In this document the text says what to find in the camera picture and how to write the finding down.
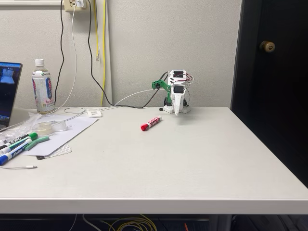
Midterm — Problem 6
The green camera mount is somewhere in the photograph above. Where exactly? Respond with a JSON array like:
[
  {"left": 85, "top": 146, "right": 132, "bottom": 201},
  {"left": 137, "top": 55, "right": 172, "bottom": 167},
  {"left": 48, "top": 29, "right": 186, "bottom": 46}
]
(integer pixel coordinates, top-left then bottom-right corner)
[{"left": 151, "top": 78, "right": 174, "bottom": 106}]

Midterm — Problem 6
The grey mesh mat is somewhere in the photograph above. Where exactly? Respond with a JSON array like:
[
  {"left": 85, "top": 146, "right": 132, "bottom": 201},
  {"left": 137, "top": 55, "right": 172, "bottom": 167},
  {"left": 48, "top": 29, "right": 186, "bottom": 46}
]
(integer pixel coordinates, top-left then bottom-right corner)
[{"left": 36, "top": 141, "right": 73, "bottom": 161}]

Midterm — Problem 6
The thin white USB cable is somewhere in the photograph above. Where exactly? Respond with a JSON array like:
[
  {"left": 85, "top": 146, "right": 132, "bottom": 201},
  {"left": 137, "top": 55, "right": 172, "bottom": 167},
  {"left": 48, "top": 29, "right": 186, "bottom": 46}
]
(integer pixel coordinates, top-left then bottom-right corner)
[{"left": 100, "top": 89, "right": 154, "bottom": 112}]

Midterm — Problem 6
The white window trim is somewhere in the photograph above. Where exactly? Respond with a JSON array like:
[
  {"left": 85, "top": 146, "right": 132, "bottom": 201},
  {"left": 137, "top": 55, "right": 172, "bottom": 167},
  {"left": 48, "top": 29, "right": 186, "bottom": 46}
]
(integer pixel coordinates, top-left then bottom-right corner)
[{"left": 0, "top": 0, "right": 63, "bottom": 7}]

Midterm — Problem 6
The coiled yellow cable bundle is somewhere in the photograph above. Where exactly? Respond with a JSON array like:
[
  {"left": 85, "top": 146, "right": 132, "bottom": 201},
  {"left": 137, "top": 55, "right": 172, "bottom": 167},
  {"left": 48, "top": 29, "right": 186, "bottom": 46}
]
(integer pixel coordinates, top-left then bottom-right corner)
[{"left": 101, "top": 214, "right": 158, "bottom": 231}]

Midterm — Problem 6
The clear plastic bag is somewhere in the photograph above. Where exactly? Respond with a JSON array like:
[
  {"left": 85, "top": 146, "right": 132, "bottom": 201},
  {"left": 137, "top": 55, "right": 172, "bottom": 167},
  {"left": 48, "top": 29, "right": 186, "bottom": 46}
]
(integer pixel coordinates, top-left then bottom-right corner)
[{"left": 0, "top": 112, "right": 43, "bottom": 145}]

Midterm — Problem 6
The long yellow cable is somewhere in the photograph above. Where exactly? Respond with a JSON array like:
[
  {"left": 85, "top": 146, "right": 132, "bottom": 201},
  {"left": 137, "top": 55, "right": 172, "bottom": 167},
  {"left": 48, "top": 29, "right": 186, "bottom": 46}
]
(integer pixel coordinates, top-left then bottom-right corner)
[{"left": 100, "top": 0, "right": 107, "bottom": 107}]

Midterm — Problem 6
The grey table leg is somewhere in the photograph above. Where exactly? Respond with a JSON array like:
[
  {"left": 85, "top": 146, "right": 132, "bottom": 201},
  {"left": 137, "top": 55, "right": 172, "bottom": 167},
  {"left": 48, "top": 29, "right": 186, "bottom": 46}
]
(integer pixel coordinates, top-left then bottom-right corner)
[{"left": 209, "top": 214, "right": 233, "bottom": 231}]

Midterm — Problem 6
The clear plastic drink bottle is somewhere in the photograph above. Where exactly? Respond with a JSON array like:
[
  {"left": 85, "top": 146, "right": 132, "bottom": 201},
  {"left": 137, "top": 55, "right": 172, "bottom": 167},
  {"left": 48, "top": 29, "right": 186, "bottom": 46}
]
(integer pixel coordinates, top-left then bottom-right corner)
[{"left": 32, "top": 59, "right": 56, "bottom": 115}]

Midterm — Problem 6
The green label Expo marker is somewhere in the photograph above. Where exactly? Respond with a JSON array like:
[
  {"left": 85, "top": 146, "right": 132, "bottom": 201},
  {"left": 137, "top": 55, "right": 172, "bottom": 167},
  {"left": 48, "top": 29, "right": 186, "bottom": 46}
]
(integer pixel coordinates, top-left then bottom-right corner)
[{"left": 0, "top": 138, "right": 33, "bottom": 156}]

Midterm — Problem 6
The silver laptop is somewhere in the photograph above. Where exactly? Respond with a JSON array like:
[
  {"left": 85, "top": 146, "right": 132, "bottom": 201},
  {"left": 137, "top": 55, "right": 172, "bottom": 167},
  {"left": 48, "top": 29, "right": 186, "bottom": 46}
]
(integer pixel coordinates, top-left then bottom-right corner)
[{"left": 0, "top": 62, "right": 27, "bottom": 132}]

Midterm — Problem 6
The white paper sheet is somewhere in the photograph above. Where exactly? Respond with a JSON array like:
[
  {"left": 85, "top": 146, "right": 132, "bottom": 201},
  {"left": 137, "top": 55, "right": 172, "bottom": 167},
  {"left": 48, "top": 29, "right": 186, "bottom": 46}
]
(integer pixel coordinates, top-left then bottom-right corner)
[{"left": 23, "top": 113, "right": 99, "bottom": 157}]

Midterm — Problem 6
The black camera cable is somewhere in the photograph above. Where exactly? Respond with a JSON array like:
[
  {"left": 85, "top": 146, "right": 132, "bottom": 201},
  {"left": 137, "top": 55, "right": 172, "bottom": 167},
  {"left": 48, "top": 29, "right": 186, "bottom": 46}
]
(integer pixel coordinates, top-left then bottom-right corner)
[{"left": 87, "top": 0, "right": 169, "bottom": 109}]

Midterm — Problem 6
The beige wall outlet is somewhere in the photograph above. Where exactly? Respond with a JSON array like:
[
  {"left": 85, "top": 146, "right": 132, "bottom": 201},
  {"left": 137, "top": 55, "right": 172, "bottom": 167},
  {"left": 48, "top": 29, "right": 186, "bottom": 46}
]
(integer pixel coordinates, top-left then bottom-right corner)
[{"left": 64, "top": 0, "right": 87, "bottom": 13}]

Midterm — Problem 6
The small white adapter hub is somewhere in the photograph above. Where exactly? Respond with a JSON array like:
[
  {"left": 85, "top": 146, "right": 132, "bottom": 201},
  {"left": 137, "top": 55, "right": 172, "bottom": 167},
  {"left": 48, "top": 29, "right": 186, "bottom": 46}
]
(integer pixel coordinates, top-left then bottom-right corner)
[{"left": 87, "top": 109, "right": 103, "bottom": 118}]

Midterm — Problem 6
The brass door knob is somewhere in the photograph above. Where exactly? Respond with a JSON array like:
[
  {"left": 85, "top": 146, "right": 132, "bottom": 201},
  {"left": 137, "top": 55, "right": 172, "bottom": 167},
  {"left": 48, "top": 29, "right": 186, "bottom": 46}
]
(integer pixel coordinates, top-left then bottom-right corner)
[{"left": 259, "top": 40, "right": 276, "bottom": 53}]

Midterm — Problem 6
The blue capped Expo marker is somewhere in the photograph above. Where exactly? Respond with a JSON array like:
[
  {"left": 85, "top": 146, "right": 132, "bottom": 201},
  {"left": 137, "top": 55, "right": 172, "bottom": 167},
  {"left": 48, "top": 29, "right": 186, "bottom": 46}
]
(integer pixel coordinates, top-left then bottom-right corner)
[{"left": 0, "top": 146, "right": 25, "bottom": 166}]

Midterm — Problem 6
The black power cable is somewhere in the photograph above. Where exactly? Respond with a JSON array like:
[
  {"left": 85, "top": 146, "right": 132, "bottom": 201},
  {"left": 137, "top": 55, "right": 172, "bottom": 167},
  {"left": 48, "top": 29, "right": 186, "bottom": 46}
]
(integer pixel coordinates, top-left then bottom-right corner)
[{"left": 54, "top": 0, "right": 65, "bottom": 110}]

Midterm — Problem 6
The red Expo marker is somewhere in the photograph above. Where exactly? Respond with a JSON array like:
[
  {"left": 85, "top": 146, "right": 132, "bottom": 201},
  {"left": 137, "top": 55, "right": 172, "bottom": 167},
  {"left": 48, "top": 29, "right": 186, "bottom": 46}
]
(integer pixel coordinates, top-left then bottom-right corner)
[{"left": 141, "top": 115, "right": 163, "bottom": 132}]

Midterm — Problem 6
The pale green plastic tool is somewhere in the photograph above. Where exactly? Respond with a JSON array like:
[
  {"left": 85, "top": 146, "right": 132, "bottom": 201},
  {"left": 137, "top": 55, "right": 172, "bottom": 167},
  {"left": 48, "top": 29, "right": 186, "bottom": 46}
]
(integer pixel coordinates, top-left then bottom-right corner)
[{"left": 25, "top": 136, "right": 50, "bottom": 152}]

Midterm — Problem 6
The white cable with plug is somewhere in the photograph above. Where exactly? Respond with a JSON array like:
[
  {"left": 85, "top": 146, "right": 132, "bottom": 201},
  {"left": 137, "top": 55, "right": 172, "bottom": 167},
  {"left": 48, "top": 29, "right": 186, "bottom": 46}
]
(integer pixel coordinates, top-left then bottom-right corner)
[{"left": 0, "top": 165, "right": 38, "bottom": 170}]

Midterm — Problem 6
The white charger cable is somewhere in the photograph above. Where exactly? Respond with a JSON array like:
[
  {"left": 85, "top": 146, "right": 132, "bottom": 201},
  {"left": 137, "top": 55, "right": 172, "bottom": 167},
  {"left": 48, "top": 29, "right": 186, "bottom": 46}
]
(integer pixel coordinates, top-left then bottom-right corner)
[{"left": 38, "top": 2, "right": 86, "bottom": 121}]

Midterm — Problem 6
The green capped Expo marker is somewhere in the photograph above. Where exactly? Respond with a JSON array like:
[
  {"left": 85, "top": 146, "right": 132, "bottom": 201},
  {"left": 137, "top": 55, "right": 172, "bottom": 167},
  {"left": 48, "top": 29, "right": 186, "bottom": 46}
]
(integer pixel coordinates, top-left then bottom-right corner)
[{"left": 0, "top": 131, "right": 39, "bottom": 150}]

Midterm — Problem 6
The black door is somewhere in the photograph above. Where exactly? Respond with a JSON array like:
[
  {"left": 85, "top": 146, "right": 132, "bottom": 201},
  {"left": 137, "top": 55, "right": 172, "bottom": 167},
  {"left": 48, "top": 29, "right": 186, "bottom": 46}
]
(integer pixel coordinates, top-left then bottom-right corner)
[{"left": 230, "top": 0, "right": 308, "bottom": 188}]

